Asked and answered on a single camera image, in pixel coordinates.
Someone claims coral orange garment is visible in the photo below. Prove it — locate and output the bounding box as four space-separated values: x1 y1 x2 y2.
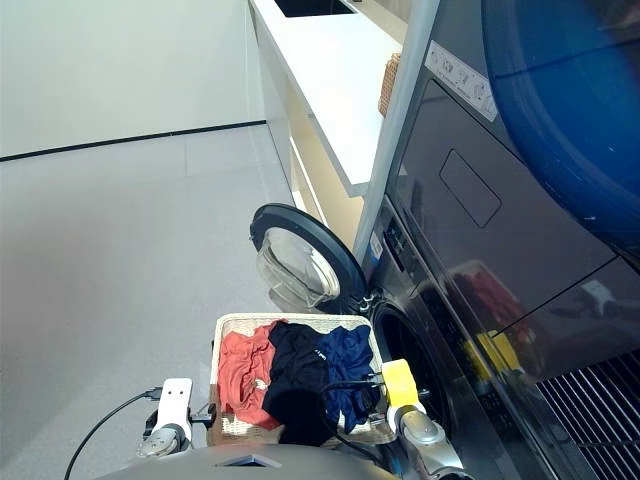
217 322 284 431

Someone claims black garment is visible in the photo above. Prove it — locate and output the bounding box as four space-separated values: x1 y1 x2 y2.
261 321 337 448

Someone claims navy blue garment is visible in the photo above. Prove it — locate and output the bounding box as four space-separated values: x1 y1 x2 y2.
317 324 382 435

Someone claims pale woven laundry basket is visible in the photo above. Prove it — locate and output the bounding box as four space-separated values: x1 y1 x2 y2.
207 312 386 448

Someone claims round washing machine door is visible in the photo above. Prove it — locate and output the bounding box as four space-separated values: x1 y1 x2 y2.
248 202 371 316

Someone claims small brown wicker basket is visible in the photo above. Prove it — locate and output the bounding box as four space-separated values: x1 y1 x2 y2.
377 52 402 118

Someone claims silver robot torso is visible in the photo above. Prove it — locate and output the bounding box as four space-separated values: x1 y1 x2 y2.
94 443 401 480

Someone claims black slatted grille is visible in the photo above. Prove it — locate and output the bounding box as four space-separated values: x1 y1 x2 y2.
534 349 640 480

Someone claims grey dryer with blue door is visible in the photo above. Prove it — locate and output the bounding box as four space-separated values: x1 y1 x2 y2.
349 0 640 381

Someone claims black sink basin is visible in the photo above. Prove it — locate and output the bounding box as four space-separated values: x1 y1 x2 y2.
273 0 359 19

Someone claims white warning label sticker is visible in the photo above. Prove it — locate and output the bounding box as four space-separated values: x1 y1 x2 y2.
424 39 499 121

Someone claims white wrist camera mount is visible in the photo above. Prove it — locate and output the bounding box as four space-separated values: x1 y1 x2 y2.
157 378 194 436

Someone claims yellow wrist camera mount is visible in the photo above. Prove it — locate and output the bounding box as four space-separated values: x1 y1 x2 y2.
380 358 420 407

